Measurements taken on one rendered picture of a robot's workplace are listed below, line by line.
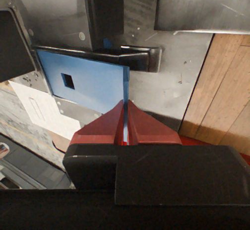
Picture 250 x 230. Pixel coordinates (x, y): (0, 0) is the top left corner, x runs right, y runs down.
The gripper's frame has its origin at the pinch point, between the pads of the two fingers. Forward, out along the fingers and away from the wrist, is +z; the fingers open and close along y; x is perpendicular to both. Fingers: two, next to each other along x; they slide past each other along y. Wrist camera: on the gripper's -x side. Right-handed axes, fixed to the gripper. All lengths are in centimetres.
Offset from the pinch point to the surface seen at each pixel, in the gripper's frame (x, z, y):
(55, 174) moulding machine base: 427, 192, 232
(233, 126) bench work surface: 7.1, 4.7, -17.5
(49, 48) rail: -4.2, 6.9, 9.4
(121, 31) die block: -5.6, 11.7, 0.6
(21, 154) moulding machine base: 416, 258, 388
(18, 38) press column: -3.0, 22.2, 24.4
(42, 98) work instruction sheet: 14.9, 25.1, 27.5
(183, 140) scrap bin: 12.3, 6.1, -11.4
